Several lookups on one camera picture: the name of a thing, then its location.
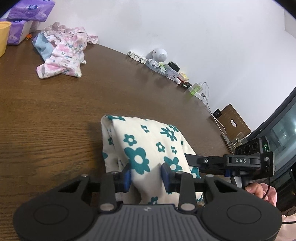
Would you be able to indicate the light blue garment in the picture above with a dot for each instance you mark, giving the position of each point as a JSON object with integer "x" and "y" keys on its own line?
{"x": 43, "y": 46}

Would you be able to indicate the drinking glass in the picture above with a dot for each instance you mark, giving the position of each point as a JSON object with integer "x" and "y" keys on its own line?
{"x": 240, "y": 139}

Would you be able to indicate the grey storage box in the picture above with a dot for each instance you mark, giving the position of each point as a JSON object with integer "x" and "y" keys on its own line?
{"x": 170, "y": 73}

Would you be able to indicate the small orange object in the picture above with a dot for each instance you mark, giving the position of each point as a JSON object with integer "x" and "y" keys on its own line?
{"x": 28, "y": 36}

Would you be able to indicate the purple tissue pack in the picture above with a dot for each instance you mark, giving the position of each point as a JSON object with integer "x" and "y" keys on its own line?
{"x": 31, "y": 10}
{"x": 18, "y": 31}

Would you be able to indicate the lower purple tissue pack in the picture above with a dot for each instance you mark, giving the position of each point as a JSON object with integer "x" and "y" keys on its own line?
{"x": 18, "y": 31}

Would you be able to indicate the cream green floral garment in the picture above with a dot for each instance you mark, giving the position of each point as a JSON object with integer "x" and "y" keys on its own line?
{"x": 144, "y": 145}

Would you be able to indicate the yellow sticky note stack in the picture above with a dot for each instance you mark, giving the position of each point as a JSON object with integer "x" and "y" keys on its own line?
{"x": 184, "y": 76}

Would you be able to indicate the dark window frame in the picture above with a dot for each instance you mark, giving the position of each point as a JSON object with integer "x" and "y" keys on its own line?
{"x": 279, "y": 129}

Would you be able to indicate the pink floral garment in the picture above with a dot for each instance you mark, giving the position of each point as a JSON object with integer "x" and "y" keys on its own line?
{"x": 68, "y": 54}

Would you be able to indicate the black red small box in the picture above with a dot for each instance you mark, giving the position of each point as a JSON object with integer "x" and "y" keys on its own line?
{"x": 184, "y": 84}

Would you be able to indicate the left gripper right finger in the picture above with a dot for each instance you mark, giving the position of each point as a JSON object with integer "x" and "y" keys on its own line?
{"x": 182, "y": 183}

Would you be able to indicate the black charger adapter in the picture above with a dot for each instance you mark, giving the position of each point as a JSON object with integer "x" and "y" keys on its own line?
{"x": 174, "y": 66}

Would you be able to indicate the upper purple tissue pack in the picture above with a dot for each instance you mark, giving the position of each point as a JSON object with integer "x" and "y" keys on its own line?
{"x": 31, "y": 10}

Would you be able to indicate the green liquid bottle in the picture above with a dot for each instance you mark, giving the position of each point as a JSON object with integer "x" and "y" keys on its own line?
{"x": 196, "y": 88}

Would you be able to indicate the white letter block ornament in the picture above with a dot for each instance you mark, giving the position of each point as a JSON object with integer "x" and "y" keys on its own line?
{"x": 137, "y": 57}

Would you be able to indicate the white astronaut figurine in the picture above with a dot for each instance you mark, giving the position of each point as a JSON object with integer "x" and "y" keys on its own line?
{"x": 159, "y": 56}

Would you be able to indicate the person's right hand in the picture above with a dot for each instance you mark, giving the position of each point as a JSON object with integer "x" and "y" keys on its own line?
{"x": 259, "y": 190}

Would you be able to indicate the yellow ceramic mug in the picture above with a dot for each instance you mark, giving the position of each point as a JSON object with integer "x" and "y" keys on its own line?
{"x": 4, "y": 34}

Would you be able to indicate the wooden chair back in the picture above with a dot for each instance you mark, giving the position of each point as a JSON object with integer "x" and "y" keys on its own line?
{"x": 233, "y": 123}

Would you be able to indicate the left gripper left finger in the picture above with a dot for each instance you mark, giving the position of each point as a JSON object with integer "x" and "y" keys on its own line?
{"x": 110, "y": 184}

